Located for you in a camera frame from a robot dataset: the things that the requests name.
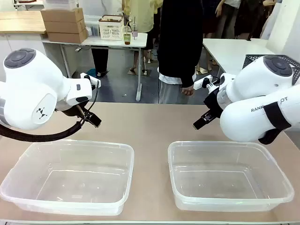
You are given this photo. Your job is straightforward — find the wooden table top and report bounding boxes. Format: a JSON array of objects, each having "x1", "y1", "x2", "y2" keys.
[{"x1": 0, "y1": 11, "x2": 47, "y2": 35}]

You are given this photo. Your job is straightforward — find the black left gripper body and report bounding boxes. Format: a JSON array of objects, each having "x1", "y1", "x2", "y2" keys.
[{"x1": 55, "y1": 103, "x2": 91, "y2": 120}]

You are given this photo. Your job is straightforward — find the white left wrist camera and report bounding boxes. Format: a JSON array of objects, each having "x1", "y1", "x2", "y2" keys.
[{"x1": 80, "y1": 73, "x2": 102, "y2": 89}]

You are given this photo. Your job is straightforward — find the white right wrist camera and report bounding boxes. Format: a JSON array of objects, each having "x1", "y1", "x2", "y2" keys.
[{"x1": 193, "y1": 75, "x2": 220, "y2": 90}]

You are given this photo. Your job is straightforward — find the plastic cup with brown drink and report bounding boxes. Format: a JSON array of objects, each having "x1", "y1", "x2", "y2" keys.
[{"x1": 122, "y1": 25, "x2": 132, "y2": 45}]

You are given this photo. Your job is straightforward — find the person in yellow shirt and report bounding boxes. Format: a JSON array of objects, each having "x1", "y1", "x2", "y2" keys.
[{"x1": 123, "y1": 0, "x2": 163, "y2": 33}]

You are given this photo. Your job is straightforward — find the white desk with metal legs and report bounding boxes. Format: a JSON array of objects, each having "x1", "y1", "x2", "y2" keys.
[{"x1": 42, "y1": 32, "x2": 149, "y2": 102}]

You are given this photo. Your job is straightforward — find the group of people standing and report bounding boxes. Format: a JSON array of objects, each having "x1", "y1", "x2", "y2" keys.
[{"x1": 202, "y1": 0, "x2": 274, "y2": 40}]

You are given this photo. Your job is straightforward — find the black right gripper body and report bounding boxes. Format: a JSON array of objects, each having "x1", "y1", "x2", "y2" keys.
[{"x1": 202, "y1": 87, "x2": 224, "y2": 118}]

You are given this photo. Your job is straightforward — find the thin black cable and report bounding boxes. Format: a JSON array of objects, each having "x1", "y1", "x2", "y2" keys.
[{"x1": 79, "y1": 79, "x2": 100, "y2": 124}]

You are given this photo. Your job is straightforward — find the black braided cable sleeve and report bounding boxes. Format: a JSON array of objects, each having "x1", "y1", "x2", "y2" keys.
[{"x1": 0, "y1": 118, "x2": 85, "y2": 143}]

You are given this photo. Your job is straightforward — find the white table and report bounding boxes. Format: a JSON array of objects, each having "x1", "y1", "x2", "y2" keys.
[{"x1": 202, "y1": 38, "x2": 283, "y2": 76}]

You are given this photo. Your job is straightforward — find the clear plastic cup with straw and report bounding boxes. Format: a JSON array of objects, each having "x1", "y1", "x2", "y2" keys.
[{"x1": 130, "y1": 16, "x2": 139, "y2": 41}]

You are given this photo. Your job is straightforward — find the white plastic shopping basket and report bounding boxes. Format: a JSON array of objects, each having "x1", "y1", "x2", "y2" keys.
[{"x1": 98, "y1": 15, "x2": 124, "y2": 41}]

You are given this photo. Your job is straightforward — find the clear plastic bin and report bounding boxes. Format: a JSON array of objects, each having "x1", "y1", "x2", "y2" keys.
[
  {"x1": 167, "y1": 140, "x2": 295, "y2": 213},
  {"x1": 0, "y1": 139, "x2": 135, "y2": 216}
]

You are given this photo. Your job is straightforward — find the white board panel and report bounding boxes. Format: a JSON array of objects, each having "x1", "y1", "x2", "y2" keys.
[{"x1": 259, "y1": 0, "x2": 300, "y2": 55}]

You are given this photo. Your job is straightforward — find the brown cardboard box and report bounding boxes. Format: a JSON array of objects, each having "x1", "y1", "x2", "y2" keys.
[
  {"x1": 40, "y1": 7, "x2": 85, "y2": 23},
  {"x1": 46, "y1": 28, "x2": 89, "y2": 44},
  {"x1": 44, "y1": 19, "x2": 86, "y2": 34}
]

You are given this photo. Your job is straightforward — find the person's left hand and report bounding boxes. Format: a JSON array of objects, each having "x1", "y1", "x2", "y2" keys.
[{"x1": 181, "y1": 85, "x2": 195, "y2": 97}]

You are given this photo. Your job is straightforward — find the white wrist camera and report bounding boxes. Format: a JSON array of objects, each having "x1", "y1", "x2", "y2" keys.
[
  {"x1": 193, "y1": 75, "x2": 220, "y2": 90},
  {"x1": 80, "y1": 73, "x2": 102, "y2": 89}
]

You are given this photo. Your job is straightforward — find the person in black sweater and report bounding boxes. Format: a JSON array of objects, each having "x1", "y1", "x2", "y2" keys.
[{"x1": 157, "y1": 0, "x2": 204, "y2": 104}]

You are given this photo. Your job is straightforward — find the person in dark trousers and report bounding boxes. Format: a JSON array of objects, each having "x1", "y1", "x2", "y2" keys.
[{"x1": 90, "y1": 48, "x2": 110, "y2": 78}]

